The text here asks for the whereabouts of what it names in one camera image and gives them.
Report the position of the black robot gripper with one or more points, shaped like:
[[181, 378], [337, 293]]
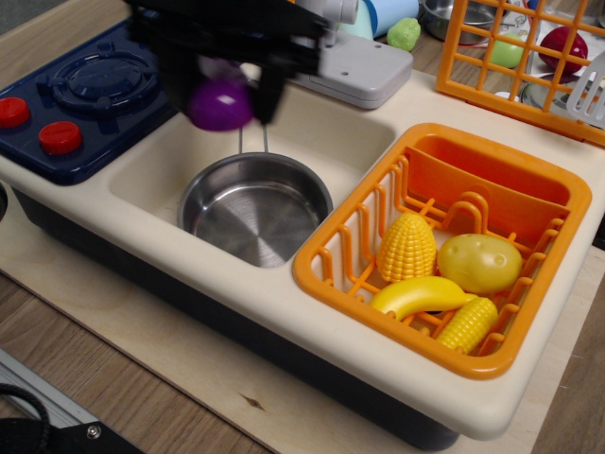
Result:
[[279, 36]]

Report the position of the purple toy eggplant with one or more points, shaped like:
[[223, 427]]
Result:
[[221, 101]]

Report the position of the navy blue toy stove top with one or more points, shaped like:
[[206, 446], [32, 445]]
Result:
[[108, 87]]

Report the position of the grey toy faucet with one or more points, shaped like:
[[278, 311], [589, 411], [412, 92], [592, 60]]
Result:
[[353, 69]]

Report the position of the light blue toy cup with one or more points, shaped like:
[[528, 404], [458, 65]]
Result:
[[375, 17]]

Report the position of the red stove knob right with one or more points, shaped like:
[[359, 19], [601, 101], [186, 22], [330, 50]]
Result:
[[61, 137]]

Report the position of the red stove knob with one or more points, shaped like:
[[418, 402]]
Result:
[[61, 137], [14, 112]]

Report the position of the light green toy vegetable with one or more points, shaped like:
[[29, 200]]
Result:
[[404, 34]]

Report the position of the red stove knob left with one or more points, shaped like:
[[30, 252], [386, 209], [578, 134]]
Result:
[[14, 112]]

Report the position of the steel pot in background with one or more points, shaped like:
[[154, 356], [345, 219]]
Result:
[[436, 15]]

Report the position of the yellow toy corn upright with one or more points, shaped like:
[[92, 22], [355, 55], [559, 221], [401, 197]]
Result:
[[408, 249]]

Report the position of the orange dish drying rack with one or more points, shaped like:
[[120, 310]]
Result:
[[460, 184]]

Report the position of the green toy apple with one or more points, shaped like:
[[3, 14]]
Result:
[[508, 55]]

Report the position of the yellow toy banana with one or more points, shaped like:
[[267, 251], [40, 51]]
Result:
[[420, 294]]

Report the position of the orange grid basket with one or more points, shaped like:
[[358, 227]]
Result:
[[531, 92]]

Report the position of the yellow toy potato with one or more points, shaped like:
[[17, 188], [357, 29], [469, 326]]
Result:
[[479, 263]]

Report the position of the dark red toy fruit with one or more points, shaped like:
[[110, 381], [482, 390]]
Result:
[[556, 40]]

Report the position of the light plywood board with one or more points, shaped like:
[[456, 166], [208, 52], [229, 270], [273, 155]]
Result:
[[171, 385]]

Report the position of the yellow toy corn lying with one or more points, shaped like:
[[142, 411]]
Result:
[[469, 326]]

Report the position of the white slotted spatula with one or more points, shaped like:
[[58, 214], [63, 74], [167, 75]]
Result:
[[586, 101]]

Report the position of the steel pan with handle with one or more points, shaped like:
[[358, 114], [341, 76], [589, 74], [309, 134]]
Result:
[[258, 206]]

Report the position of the aluminium rail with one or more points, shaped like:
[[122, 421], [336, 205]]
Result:
[[63, 412]]

